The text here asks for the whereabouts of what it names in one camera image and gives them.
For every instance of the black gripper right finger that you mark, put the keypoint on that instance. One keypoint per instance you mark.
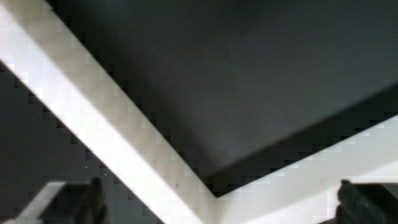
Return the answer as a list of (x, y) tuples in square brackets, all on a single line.
[(368, 203)]

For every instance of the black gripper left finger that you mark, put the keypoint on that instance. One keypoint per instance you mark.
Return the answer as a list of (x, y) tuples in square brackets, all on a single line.
[(68, 204)]

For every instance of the white U-shaped obstacle fence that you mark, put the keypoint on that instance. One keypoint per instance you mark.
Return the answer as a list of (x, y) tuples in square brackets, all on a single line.
[(288, 198)]

